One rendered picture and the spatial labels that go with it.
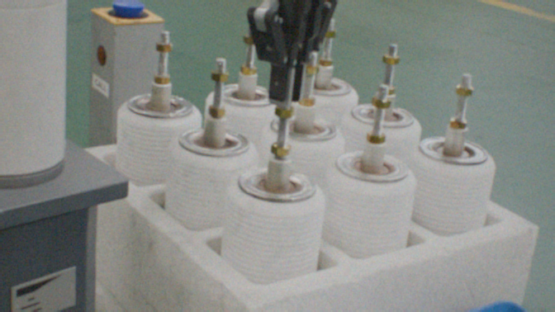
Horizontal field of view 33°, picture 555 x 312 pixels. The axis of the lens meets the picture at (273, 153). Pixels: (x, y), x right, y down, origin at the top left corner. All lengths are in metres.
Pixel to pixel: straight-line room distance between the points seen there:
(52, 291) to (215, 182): 0.24
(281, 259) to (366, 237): 0.11
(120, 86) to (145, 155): 0.18
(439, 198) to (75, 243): 0.42
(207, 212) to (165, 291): 0.09
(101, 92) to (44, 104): 0.51
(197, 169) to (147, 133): 0.11
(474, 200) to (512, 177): 0.68
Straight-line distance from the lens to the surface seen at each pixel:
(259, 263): 0.88
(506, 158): 1.79
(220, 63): 0.95
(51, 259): 0.77
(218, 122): 0.96
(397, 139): 1.08
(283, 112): 0.86
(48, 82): 0.73
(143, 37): 1.20
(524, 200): 1.62
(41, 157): 0.74
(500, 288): 1.08
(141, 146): 1.05
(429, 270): 0.97
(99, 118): 1.25
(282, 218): 0.85
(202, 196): 0.96
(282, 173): 0.88
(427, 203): 1.02
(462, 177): 1.00
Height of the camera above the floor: 0.61
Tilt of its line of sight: 22 degrees down
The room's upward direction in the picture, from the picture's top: 6 degrees clockwise
